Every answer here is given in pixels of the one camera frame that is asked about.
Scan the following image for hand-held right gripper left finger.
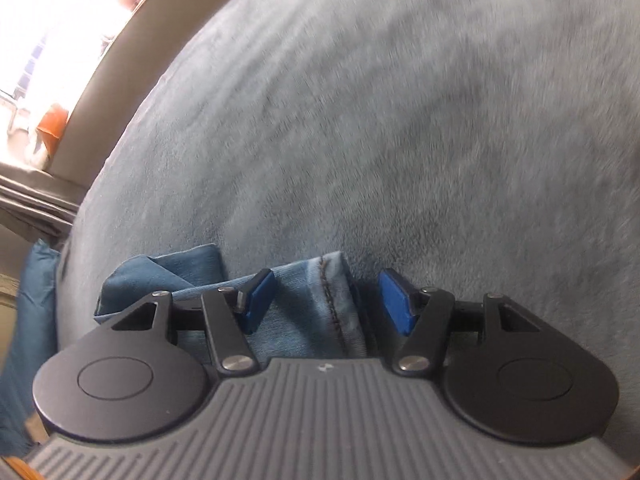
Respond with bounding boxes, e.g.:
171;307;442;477
112;268;276;377

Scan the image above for blue pillow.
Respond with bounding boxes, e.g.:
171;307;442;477
0;240;66;456

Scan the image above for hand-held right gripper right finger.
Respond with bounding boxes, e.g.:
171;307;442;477
379;268;541;377

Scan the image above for orange bag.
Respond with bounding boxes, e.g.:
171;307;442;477
37;102;68;156

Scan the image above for blue denim jeans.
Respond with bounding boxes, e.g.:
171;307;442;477
95;244;368;361

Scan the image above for grey curtain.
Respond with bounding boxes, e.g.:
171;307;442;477
0;165;88;241

